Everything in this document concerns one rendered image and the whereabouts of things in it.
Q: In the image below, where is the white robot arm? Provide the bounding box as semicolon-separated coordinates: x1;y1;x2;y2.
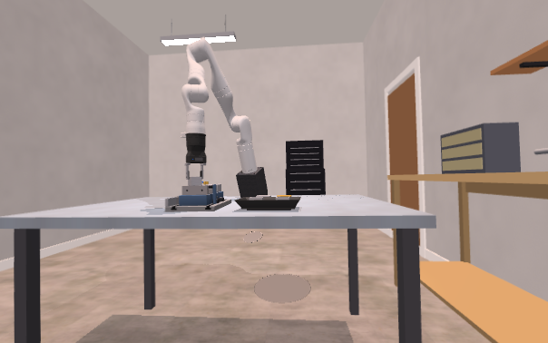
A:
181;37;257;173

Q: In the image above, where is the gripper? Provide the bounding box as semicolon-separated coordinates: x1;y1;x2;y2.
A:
181;121;207;180

